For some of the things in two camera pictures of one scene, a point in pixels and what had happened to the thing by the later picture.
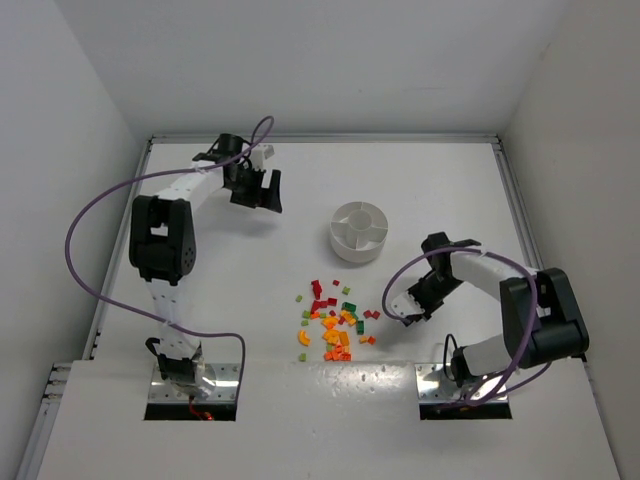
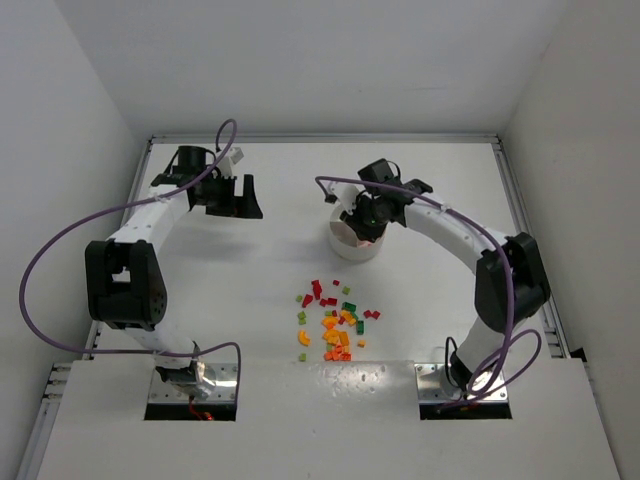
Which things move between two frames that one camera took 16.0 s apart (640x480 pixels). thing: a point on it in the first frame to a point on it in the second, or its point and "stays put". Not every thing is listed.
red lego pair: (367, 314) stays put
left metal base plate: (224, 390) stays put
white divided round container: (358, 231) stays put
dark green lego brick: (349, 306) stays put
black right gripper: (424, 302) to (366, 228)
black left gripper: (255, 189) to (220, 193)
